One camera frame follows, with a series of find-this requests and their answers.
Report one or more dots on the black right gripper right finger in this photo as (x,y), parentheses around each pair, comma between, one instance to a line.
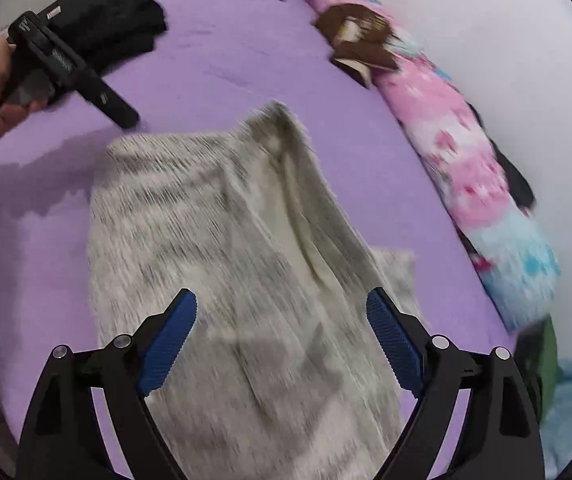
(499,438)

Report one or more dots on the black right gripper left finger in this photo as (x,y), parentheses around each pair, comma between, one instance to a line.
(61,437)

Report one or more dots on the grey white knit hoodie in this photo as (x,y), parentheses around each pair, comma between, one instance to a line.
(281,376)

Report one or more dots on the black folded clothes pile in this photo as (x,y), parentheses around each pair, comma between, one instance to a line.
(106,32)

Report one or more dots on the light blue plastic cover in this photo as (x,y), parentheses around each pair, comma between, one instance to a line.
(556,430)

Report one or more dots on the green cloth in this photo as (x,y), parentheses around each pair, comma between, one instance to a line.
(536,358)

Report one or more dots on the purple fleece bed blanket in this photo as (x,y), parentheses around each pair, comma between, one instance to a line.
(218,61)

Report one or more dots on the pink blue anime body pillow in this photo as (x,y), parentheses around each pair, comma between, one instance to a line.
(487,198)

